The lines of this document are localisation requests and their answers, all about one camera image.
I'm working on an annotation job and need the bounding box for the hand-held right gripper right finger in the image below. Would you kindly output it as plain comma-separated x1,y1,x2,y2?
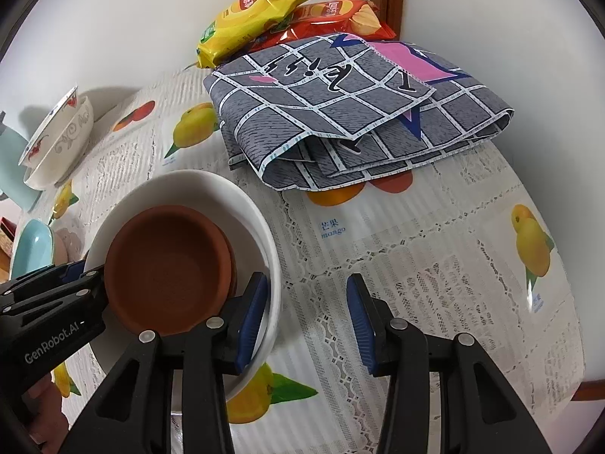
346,273,540,454

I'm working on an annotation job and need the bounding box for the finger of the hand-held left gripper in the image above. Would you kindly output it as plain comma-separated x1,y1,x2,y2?
0,260,88,301
0,269,110,325

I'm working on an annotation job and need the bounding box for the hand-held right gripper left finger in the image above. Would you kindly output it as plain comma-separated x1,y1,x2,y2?
53,272,271,454

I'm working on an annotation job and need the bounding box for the blue square plate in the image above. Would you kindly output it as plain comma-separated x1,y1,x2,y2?
10,219,55,285

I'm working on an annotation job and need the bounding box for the brown terracotta saucer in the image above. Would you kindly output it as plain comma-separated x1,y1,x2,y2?
208,218,238,303
103,205,236,336

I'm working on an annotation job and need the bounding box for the white ceramic bowl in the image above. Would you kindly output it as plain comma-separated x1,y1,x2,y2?
85,169,283,403

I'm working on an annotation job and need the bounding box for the person's left hand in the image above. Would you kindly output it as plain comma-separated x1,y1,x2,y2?
23,373,73,442

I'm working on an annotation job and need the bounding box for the teal thermos jug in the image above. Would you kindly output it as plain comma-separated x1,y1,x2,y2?
0,111,44,212

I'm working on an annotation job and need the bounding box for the white bowl with grey pattern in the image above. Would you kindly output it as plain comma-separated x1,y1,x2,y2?
23,95,95,191

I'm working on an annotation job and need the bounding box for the blue crane pattern bowl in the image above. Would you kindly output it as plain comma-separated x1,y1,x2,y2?
18,86,80,168

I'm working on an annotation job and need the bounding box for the grey checkered cloth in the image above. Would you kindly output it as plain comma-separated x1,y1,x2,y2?
203,32,515,192

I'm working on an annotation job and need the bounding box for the yellow chip bag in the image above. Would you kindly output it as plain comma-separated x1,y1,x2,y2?
196,0,320,69

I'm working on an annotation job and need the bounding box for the red chip bag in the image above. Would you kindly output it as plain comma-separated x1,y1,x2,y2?
246,0,398,53

